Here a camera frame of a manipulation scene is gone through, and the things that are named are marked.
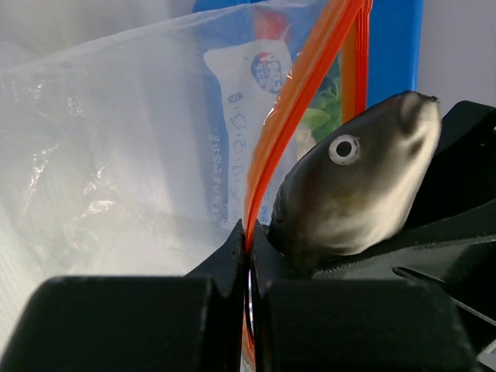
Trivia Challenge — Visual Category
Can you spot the clear zip top bag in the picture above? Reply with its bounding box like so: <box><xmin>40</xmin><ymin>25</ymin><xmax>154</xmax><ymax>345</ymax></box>
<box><xmin>1</xmin><ymin>1</ymin><xmax>372</xmax><ymax>371</ymax></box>

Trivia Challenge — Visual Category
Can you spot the grey toy fish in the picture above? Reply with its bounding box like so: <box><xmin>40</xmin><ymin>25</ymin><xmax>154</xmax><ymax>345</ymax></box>
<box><xmin>267</xmin><ymin>90</ymin><xmax>442</xmax><ymax>272</ymax></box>

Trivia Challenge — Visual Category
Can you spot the blue plastic bin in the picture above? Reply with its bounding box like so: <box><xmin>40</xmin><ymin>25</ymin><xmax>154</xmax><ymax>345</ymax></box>
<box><xmin>192</xmin><ymin>1</ymin><xmax>423</xmax><ymax>107</ymax></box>

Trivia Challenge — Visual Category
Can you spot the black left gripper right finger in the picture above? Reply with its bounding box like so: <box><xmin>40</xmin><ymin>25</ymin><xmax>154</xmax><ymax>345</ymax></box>
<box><xmin>251</xmin><ymin>227</ymin><xmax>477</xmax><ymax>371</ymax></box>

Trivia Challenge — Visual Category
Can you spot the white cauliflower with leaves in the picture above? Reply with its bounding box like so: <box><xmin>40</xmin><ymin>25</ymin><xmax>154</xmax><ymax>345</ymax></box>
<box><xmin>302</xmin><ymin>54</ymin><xmax>342</xmax><ymax>143</ymax></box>

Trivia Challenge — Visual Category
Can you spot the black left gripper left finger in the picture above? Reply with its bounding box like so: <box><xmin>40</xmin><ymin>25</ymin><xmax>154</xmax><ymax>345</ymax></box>
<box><xmin>1</xmin><ymin>223</ymin><xmax>246</xmax><ymax>371</ymax></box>

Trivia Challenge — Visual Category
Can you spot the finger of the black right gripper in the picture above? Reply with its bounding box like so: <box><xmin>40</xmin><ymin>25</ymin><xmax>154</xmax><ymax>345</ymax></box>
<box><xmin>319</xmin><ymin>101</ymin><xmax>495</xmax><ymax>364</ymax></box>

